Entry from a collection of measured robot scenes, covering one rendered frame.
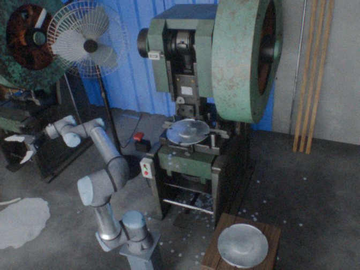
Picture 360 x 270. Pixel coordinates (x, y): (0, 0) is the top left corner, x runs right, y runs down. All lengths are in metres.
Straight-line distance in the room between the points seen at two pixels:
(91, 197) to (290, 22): 2.23
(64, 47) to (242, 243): 1.78
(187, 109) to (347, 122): 1.79
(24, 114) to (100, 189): 1.87
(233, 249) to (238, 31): 1.20
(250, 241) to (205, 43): 1.16
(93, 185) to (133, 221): 0.43
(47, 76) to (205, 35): 1.54
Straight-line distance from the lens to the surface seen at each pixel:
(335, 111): 3.24
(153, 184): 2.30
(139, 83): 3.72
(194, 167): 2.09
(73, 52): 2.41
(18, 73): 2.64
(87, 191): 1.36
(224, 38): 1.42
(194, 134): 2.03
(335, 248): 2.49
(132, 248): 1.84
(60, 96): 3.22
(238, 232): 2.00
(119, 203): 2.77
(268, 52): 1.72
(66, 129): 1.69
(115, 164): 1.41
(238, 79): 1.43
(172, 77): 1.92
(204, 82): 1.83
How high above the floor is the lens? 1.95
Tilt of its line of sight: 34 degrees down
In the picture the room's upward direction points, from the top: 7 degrees counter-clockwise
